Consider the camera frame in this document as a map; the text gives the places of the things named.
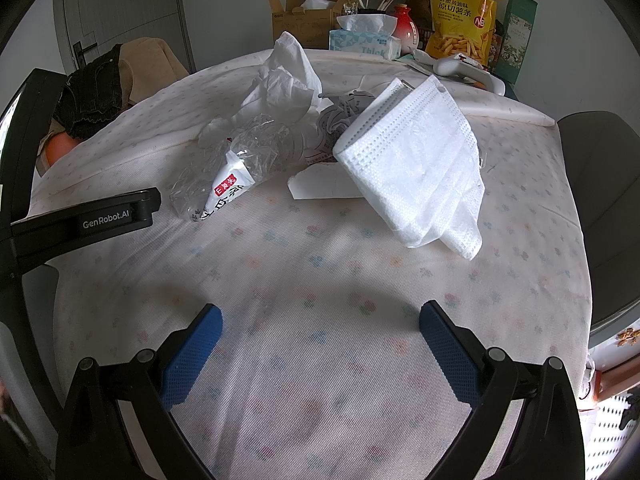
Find grey door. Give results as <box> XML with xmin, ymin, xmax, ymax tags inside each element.
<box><xmin>52</xmin><ymin>0</ymin><xmax>196</xmax><ymax>81</ymax></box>

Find white tissue paper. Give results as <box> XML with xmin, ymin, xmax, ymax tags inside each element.
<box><xmin>200</xmin><ymin>31</ymin><xmax>323</xmax><ymax>148</ymax></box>

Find open brown cardboard box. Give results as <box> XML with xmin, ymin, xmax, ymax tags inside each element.
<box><xmin>267</xmin><ymin>0</ymin><xmax>351</xmax><ymax>51</ymax></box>

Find yellow snack bag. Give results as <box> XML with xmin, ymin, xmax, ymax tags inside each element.
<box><xmin>424</xmin><ymin>0</ymin><xmax>502</xmax><ymax>66</ymax></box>

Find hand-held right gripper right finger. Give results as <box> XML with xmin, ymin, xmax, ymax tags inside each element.
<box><xmin>419</xmin><ymin>301</ymin><xmax>586</xmax><ymax>480</ymax></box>

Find clear plastic wrapper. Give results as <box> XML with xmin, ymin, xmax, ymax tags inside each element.
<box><xmin>170</xmin><ymin>114</ymin><xmax>313</xmax><ymax>223</ymax></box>

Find white game controller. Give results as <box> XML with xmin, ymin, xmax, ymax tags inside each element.
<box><xmin>410</xmin><ymin>49</ymin><xmax>506</xmax><ymax>96</ymax></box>

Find grey upholstered chair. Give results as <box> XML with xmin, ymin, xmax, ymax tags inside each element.
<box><xmin>556</xmin><ymin>111</ymin><xmax>640</xmax><ymax>331</ymax></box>

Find white paper piece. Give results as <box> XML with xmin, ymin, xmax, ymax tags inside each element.
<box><xmin>287</xmin><ymin>162</ymin><xmax>366</xmax><ymax>202</ymax></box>

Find red and white vase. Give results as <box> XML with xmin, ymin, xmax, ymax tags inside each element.
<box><xmin>391</xmin><ymin>4</ymin><xmax>418</xmax><ymax>50</ymax></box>

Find blue tissue box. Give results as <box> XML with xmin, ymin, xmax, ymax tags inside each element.
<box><xmin>328</xmin><ymin>14</ymin><xmax>402</xmax><ymax>60</ymax></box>

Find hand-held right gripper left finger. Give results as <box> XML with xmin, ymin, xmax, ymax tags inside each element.
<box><xmin>56</xmin><ymin>304</ymin><xmax>223</xmax><ymax>480</ymax></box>

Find white floral tablecloth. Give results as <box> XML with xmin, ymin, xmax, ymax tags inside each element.
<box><xmin>30</xmin><ymin>47</ymin><xmax>593</xmax><ymax>480</ymax></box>

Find holder with sticks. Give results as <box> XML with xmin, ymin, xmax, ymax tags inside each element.
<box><xmin>357</xmin><ymin>0</ymin><xmax>398</xmax><ymax>15</ymax></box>

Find printed paper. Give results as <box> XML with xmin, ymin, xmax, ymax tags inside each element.
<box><xmin>305</xmin><ymin>87</ymin><xmax>391</xmax><ymax>166</ymax></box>

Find white face mask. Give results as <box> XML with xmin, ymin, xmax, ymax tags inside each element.
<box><xmin>332</xmin><ymin>76</ymin><xmax>485</xmax><ymax>261</ymax></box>

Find tan covered chair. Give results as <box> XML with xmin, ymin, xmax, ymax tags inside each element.
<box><xmin>40</xmin><ymin>37</ymin><xmax>190</xmax><ymax>166</ymax></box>

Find tall green box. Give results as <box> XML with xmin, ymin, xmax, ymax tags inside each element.
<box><xmin>492</xmin><ymin>0</ymin><xmax>538</xmax><ymax>85</ymax></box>

